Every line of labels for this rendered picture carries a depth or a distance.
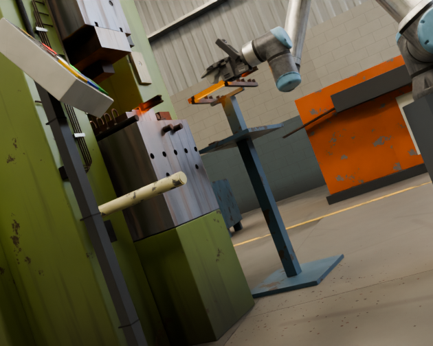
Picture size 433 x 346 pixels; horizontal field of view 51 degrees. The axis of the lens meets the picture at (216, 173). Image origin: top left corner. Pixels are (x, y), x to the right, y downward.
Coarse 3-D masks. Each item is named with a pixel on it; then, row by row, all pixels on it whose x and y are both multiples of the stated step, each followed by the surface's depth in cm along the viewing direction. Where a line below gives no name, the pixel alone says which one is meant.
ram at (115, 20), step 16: (48, 0) 193; (64, 0) 189; (80, 0) 188; (96, 0) 197; (112, 0) 207; (64, 16) 190; (80, 16) 186; (96, 16) 193; (112, 16) 203; (64, 32) 191; (80, 32) 191; (128, 32) 209
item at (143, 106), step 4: (156, 96) 193; (160, 96) 193; (148, 100) 195; (152, 100) 195; (156, 100) 194; (160, 100) 192; (140, 104) 196; (144, 104) 197; (148, 104) 196; (152, 104) 194; (156, 104) 195; (140, 108) 196; (144, 108) 196; (148, 108) 197
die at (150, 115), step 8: (128, 112) 189; (136, 112) 194; (144, 112) 199; (152, 112) 203; (112, 120) 191; (120, 120) 189; (144, 120) 197; (152, 120) 201; (96, 128) 196; (104, 128) 194
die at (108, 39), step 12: (84, 36) 193; (96, 36) 190; (108, 36) 195; (120, 36) 203; (72, 48) 196; (84, 48) 193; (96, 48) 190; (108, 48) 193; (120, 48) 200; (72, 60) 197; (84, 60) 196; (96, 60) 201; (108, 60) 206
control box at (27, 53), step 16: (0, 32) 127; (16, 32) 127; (0, 48) 127; (16, 48) 127; (32, 48) 126; (48, 48) 146; (16, 64) 127; (32, 64) 126; (48, 64) 126; (48, 80) 126; (64, 80) 125; (80, 80) 128; (64, 96) 126; (80, 96) 134; (96, 96) 144; (96, 112) 152
